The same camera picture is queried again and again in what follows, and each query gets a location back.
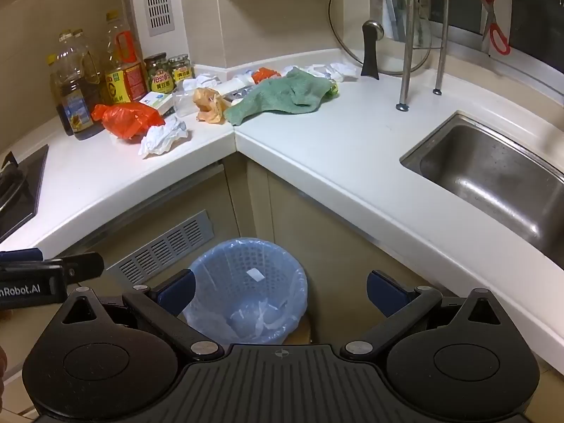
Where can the grey wall vent grille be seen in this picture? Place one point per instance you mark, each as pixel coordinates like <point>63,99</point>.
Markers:
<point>156,0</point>

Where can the large oil bottle blue label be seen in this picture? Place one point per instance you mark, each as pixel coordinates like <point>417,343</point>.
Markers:
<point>79,105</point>

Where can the cabinet vent grille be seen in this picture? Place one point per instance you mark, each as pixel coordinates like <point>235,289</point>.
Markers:
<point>163,246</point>

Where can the yellow green wrapper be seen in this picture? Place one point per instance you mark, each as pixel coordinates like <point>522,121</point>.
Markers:
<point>334,88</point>

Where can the orange foam net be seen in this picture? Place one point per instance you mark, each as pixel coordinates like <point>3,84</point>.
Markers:
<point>266,74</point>

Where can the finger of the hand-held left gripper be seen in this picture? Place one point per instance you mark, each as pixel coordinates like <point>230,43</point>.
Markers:
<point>26,254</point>
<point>83,266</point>

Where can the white green medicine box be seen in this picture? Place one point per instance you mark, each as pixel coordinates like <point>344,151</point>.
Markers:
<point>156,102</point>

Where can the sauce jar black lid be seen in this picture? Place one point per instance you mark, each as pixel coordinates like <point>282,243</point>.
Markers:
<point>157,75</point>

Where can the sauce jar checkered lid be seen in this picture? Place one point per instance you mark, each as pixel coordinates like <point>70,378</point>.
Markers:
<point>181,72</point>

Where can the tan plastic bag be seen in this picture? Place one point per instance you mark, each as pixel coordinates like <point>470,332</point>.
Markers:
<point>210,105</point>

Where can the red plastic bag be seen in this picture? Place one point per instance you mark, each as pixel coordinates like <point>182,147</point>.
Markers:
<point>123,119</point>

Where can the stainless steel sink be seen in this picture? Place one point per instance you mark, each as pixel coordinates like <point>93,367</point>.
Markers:
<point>498,185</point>

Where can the silver foil sheet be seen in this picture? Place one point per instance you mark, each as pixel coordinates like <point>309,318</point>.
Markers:
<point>238,94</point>

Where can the steel dish rack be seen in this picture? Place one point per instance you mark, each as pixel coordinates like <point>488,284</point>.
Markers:
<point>407,53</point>

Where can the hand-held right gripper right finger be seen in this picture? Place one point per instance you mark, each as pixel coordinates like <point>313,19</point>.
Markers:
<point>387,294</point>

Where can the black stove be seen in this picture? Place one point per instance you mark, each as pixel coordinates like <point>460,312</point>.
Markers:
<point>20,185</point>

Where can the white paper cup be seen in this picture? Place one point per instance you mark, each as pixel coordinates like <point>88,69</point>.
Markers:
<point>234,84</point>

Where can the crumpled white paper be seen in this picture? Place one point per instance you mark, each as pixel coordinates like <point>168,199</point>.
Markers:
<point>200,82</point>

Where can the glass pot lid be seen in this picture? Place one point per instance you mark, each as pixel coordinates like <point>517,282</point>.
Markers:
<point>372,48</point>

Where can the white plastic bag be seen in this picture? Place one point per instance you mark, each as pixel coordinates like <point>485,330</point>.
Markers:
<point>335,71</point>

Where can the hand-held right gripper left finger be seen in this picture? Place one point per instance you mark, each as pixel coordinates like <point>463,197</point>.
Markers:
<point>176,290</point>

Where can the blue mesh trash bin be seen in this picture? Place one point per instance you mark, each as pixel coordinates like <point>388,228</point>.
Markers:
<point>246,291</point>

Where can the crumpled white tissue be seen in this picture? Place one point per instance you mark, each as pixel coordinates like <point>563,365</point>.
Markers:
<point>163,139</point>

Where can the green cloth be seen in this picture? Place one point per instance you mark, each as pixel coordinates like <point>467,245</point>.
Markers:
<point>282,94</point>

